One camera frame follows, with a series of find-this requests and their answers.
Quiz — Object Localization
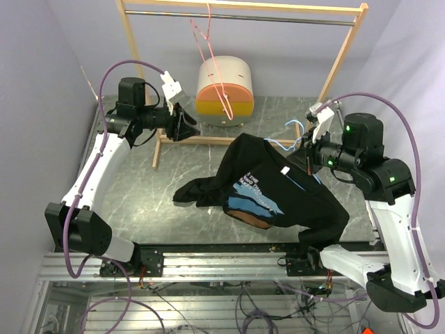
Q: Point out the black t shirt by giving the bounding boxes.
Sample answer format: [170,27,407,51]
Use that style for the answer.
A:
[172,133,350,250]

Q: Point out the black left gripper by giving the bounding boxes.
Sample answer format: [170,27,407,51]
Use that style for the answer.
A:
[138,100,200,142]

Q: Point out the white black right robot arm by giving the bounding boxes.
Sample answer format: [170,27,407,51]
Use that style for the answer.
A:
[299,109,444,313]

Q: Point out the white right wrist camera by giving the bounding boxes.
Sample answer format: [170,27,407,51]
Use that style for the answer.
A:
[305,102,334,144]

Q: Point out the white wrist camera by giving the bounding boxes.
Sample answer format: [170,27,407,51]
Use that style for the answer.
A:
[160,71,186,115]
[305,102,334,144]

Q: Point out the wooden clothes rack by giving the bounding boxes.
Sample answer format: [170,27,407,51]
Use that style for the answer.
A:
[115,0,369,170]

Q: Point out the small three-drawer cabinet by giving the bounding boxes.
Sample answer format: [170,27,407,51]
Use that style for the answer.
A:
[195,56,254,127]

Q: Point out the aluminium base frame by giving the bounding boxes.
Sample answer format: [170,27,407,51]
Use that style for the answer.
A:
[26,245,415,333]

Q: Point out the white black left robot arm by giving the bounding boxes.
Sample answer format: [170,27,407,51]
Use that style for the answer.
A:
[44,72,200,276]

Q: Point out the pink wire hanger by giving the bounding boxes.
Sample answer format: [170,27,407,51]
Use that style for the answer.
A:
[189,2,234,120]

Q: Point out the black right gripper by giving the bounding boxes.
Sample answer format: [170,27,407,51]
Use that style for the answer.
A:
[288,125,361,175]

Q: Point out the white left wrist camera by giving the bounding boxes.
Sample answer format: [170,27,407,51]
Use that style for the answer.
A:
[160,71,186,115]

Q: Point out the tangled floor cables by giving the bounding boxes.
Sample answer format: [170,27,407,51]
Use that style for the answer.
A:
[114,274,376,334]

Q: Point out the light blue wire hanger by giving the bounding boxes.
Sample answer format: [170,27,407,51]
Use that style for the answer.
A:
[264,119,306,152]

